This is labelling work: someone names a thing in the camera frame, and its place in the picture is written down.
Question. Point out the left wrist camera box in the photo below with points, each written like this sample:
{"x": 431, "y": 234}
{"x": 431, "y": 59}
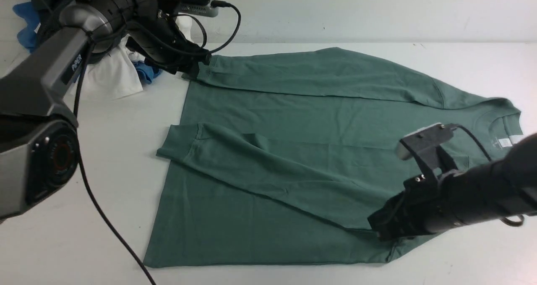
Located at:
{"x": 190, "y": 7}

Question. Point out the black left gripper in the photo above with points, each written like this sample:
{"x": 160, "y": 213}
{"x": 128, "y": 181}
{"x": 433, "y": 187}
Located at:
{"x": 162, "y": 44}

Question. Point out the white crumpled shirt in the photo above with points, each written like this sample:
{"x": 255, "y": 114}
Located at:
{"x": 120, "y": 73}

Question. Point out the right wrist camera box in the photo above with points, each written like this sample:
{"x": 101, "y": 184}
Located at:
{"x": 424, "y": 146}

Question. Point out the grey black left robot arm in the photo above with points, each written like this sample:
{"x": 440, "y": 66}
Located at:
{"x": 39, "y": 144}

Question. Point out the black crumpled garment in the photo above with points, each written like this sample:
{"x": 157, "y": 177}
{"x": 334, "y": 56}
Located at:
{"x": 102, "y": 21}

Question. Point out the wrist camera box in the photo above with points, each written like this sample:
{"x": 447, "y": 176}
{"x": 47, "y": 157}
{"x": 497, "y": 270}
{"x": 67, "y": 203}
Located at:
{"x": 190, "y": 7}
{"x": 424, "y": 146}

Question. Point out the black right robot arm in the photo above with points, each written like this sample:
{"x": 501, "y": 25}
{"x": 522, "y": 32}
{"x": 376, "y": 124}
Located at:
{"x": 446, "y": 198}

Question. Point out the green long sleeve shirt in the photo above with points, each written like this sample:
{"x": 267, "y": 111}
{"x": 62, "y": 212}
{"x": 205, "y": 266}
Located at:
{"x": 281, "y": 158}

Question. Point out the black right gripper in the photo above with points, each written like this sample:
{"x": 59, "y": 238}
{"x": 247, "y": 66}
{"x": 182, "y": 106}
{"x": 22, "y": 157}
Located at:
{"x": 418, "y": 210}

